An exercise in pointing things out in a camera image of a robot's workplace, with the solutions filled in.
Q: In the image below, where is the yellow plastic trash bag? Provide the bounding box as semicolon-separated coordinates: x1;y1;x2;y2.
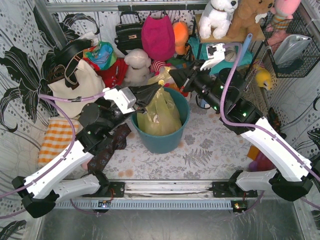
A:
136;76;182;136

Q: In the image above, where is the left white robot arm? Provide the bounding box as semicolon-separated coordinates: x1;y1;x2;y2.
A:
12;83;162;219

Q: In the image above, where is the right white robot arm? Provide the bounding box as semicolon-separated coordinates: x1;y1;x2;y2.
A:
169;60;320;202

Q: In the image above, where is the magenta felt bag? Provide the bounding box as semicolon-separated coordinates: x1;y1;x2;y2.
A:
141;15;175;61

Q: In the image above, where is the teal plastic trash bin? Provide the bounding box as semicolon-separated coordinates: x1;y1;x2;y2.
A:
130;87;190;154

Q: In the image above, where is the cream canvas tote bag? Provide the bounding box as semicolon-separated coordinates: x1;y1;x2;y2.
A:
48;59;105;118

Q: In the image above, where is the teal cloth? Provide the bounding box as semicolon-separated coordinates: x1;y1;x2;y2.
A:
188;37;254;75

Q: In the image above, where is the pink white plush doll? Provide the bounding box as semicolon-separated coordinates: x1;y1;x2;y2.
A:
150;60;176;76

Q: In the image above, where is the white fluffy plush lamb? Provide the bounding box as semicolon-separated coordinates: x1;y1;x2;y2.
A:
124;48;151;85

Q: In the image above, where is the red garment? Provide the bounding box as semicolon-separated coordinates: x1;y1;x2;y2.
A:
96;58;129;88

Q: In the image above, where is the orange plush toy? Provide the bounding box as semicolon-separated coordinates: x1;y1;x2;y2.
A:
172;21;189;55

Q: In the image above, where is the dark patterned necktie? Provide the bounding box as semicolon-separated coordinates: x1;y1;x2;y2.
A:
87;123;131;174

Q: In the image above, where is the colourful striped cloth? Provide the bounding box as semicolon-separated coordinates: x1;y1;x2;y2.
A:
82;41;117;71

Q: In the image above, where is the black leather handbag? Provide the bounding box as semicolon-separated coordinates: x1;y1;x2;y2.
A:
114;11;144;56

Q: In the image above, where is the light blue squeegee tool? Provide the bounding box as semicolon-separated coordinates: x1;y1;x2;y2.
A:
235;33;253;67

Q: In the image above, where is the white plush dog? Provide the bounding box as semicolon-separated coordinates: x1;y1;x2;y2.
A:
199;0;238;40

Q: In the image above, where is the yellow plush duck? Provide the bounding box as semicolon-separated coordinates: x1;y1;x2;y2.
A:
252;60;272;91

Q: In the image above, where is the brown teddy bear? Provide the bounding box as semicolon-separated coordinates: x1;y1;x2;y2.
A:
226;0;275;41

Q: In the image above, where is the black hat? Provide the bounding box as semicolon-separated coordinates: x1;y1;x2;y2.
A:
54;39;92;67

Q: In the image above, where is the orange checkered cloth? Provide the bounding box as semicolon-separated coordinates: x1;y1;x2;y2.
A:
37;117;73;168

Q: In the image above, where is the grey foil pouch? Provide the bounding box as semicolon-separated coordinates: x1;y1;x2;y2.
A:
273;34;313;65

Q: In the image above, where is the pink plush toy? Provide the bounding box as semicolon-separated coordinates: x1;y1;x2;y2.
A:
270;0;301;28

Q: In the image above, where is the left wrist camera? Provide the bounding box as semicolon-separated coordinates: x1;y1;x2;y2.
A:
102;87;136;114

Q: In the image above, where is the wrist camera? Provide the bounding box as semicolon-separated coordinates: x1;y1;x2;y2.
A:
102;87;136;114
200;43;226;71

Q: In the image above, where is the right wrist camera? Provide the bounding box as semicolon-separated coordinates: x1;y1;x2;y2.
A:
200;43;226;71

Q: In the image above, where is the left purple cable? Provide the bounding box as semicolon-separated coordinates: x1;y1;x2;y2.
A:
0;91;107;221

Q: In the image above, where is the purple cable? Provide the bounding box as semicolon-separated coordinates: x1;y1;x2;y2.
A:
219;42;320;211
0;91;107;221

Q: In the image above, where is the black wire basket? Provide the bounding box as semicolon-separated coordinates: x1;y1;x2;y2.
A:
261;12;320;78

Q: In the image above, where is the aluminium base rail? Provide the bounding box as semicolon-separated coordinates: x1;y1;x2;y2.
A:
57;178;305;201

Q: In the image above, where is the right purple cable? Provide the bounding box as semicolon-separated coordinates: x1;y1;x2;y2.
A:
219;42;320;211

